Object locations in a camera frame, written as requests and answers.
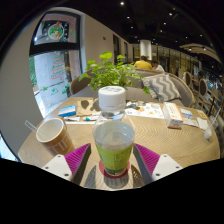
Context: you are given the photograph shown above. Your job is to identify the yellow card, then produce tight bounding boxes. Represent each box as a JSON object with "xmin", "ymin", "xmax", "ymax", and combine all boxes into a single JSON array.
[{"xmin": 196, "ymin": 109, "xmax": 208, "ymax": 119}]

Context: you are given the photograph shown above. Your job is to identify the white round pillar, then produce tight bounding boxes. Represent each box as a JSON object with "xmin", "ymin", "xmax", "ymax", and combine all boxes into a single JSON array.
[{"xmin": 139, "ymin": 39, "xmax": 153, "ymax": 61}]

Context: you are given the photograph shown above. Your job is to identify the group of dining chairs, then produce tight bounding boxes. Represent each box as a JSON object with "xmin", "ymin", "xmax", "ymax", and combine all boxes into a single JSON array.
[{"xmin": 179, "ymin": 68, "xmax": 224, "ymax": 134}]

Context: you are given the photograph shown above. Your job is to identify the green potted plant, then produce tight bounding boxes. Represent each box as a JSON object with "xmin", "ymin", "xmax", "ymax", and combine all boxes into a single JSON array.
[{"xmin": 78, "ymin": 51, "xmax": 151, "ymax": 101}]

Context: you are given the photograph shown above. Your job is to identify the clear plastic cup with straw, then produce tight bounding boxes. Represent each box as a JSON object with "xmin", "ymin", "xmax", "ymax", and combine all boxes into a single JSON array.
[{"xmin": 203, "ymin": 106, "xmax": 223, "ymax": 141}]

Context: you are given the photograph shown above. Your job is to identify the brown paper cup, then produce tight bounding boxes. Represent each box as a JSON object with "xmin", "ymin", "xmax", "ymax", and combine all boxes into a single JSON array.
[{"xmin": 35, "ymin": 117, "xmax": 76, "ymax": 158}]

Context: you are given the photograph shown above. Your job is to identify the white tube with teal cap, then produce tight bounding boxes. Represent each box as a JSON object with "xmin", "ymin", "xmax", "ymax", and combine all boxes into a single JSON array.
[{"xmin": 83, "ymin": 114, "xmax": 101, "ymax": 122}]

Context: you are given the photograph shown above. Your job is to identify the clear drinking straw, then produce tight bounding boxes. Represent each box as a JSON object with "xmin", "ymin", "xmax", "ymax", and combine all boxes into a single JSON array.
[{"xmin": 24, "ymin": 119, "xmax": 39, "ymax": 134}]

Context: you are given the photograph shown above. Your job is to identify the white paper sheets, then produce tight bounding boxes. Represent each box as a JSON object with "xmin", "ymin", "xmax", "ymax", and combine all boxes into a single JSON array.
[{"xmin": 183, "ymin": 118, "xmax": 201, "ymax": 128}]

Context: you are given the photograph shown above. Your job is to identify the grey white chevron pillow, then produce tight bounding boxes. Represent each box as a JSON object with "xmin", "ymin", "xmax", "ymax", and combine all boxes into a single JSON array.
[{"xmin": 140, "ymin": 73, "xmax": 182, "ymax": 103}]

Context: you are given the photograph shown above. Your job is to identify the person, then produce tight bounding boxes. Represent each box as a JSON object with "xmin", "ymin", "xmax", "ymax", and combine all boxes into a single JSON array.
[
  {"xmin": 151, "ymin": 59, "xmax": 166, "ymax": 73},
  {"xmin": 133, "ymin": 55, "xmax": 153, "ymax": 70}
]

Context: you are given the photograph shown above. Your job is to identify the brown paper bag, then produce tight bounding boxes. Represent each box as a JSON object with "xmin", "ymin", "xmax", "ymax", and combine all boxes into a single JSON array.
[{"xmin": 75, "ymin": 98, "xmax": 101, "ymax": 117}]

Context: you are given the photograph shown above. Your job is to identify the white orange cardboard box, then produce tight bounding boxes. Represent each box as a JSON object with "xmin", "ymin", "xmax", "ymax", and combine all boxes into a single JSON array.
[{"xmin": 162, "ymin": 101, "xmax": 185, "ymax": 129}]

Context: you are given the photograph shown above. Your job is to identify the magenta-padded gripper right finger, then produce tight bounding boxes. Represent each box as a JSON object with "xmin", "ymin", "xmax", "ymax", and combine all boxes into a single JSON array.
[{"xmin": 132, "ymin": 143, "xmax": 184, "ymax": 186}]

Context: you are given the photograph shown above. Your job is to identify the white blue packet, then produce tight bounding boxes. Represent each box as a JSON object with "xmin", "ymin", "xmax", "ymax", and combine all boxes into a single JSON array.
[{"xmin": 179, "ymin": 107, "xmax": 194, "ymax": 120}]

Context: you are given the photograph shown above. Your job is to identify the group of ceiling lights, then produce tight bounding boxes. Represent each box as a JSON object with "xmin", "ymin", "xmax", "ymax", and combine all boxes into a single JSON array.
[{"xmin": 118, "ymin": 1, "xmax": 208, "ymax": 51}]

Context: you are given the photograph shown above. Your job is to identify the large decorated window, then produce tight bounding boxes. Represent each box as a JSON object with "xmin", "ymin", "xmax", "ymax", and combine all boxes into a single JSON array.
[{"xmin": 28, "ymin": 11, "xmax": 83, "ymax": 118}]

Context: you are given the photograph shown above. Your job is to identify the grey curved sofa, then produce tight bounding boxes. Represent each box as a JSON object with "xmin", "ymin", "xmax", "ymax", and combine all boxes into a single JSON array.
[{"xmin": 69, "ymin": 68, "xmax": 195, "ymax": 108}]

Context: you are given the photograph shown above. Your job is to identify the open printed booklet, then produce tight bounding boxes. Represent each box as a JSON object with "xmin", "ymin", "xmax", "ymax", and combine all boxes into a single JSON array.
[{"xmin": 124, "ymin": 100, "xmax": 165, "ymax": 120}]

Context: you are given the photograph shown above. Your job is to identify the blue white flat box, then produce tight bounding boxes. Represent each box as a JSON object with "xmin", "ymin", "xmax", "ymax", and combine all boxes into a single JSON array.
[{"xmin": 57, "ymin": 104, "xmax": 78, "ymax": 118}]

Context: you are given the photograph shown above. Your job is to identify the green-labelled clear drink bottle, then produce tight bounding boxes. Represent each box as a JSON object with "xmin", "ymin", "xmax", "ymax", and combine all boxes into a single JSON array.
[{"xmin": 92, "ymin": 85, "xmax": 136, "ymax": 177}]

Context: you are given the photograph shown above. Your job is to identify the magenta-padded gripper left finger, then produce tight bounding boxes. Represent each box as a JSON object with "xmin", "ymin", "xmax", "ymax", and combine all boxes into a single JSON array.
[{"xmin": 41, "ymin": 143, "xmax": 92, "ymax": 186}]

